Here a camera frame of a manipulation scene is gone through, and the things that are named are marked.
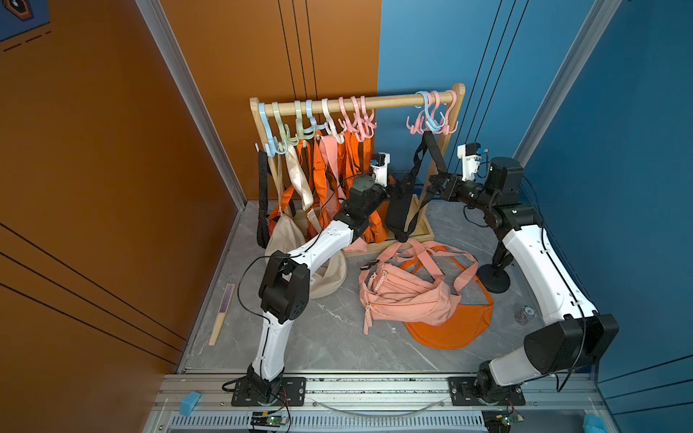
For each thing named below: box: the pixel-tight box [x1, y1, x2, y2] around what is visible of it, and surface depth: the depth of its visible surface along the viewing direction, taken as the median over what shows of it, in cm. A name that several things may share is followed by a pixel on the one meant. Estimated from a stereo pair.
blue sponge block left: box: [179, 391, 202, 417], surface depth 73 cm
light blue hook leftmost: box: [258, 102, 288, 157], surface depth 68 cm
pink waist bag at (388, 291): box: [359, 261, 462, 336], surface depth 84 cm
